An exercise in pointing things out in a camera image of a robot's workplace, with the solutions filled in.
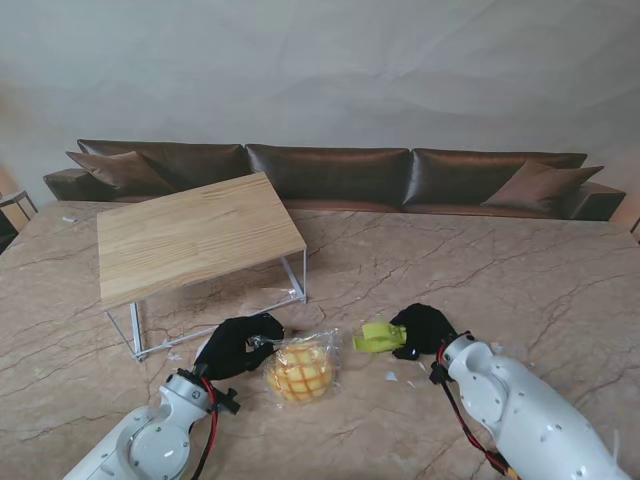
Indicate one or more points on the dark metal side table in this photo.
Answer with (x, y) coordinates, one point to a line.
(15, 198)

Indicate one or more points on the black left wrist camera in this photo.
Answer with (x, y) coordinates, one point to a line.
(227, 402)

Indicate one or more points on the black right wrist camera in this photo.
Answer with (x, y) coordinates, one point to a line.
(436, 374)

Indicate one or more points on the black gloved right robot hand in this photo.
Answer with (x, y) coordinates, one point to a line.
(425, 325)

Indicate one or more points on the brown leather sofa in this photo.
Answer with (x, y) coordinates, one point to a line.
(325, 175)

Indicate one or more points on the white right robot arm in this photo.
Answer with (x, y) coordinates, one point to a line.
(525, 415)

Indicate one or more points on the lime green sealing clip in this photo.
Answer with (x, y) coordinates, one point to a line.
(375, 340)

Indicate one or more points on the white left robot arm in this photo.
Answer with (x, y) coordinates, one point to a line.
(150, 440)

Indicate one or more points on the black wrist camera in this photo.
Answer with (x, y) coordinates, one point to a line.
(436, 374)
(227, 402)

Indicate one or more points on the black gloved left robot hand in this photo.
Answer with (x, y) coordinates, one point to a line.
(225, 350)

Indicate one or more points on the clear plastic bread bag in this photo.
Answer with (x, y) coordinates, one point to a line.
(327, 340)

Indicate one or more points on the small wooden white-framed table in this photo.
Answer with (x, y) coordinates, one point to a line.
(190, 235)

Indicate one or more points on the brown throw cushion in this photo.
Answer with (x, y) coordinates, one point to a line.
(535, 187)
(125, 172)

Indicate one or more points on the yellow melon bread bun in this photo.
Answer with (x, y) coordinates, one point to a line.
(300, 375)

